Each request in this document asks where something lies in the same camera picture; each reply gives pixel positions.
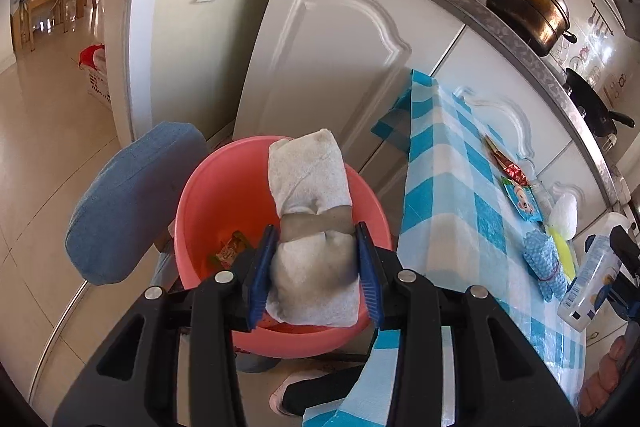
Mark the red white basket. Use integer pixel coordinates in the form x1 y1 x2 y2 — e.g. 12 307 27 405
77 44 113 111

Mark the blue patterned cloth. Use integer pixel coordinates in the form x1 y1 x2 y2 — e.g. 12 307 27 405
522 229 569 304

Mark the pink slipper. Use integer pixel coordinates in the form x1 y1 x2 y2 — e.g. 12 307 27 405
269 369 321 417

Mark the yellow green sponge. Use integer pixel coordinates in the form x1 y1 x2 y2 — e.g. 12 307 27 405
547 227 577 280

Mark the blue checkered tablecloth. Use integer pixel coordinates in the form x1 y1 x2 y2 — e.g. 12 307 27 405
300 69 586 427

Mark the blue cartoon snack packet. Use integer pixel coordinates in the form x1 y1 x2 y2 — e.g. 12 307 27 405
502 179 544 223

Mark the white printed packet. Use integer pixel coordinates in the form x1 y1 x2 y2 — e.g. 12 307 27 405
547 193 579 240

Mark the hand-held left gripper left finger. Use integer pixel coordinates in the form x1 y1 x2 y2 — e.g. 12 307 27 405
52 224 278 427

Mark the brass steamer pot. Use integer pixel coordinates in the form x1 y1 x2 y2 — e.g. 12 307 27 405
486 0 577 58

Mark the blue cushioned stool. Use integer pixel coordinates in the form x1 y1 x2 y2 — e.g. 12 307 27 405
66 122 210 285

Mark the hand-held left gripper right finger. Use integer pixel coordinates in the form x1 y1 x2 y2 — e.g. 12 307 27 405
354 222 581 427

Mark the white kitchen cabinet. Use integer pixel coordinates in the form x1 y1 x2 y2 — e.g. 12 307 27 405
232 0 613 228

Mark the orange snack wrapper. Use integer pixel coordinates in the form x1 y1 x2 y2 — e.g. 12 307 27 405
209 230 252 271

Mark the white plastic bottle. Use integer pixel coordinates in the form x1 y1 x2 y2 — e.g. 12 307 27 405
556 213 630 333

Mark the black wok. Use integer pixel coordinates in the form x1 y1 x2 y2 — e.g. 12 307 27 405
562 67 636 138

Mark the white towel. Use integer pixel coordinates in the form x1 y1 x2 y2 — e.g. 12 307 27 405
266 127 362 328

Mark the pink plastic basin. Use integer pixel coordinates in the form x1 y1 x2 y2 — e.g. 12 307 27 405
175 136 393 360

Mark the red gold snack wrapper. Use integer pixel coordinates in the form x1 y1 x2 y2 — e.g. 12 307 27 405
481 134 532 186

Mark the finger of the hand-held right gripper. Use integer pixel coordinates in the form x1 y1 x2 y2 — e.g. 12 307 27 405
610 225 640 280
599 277 640 323

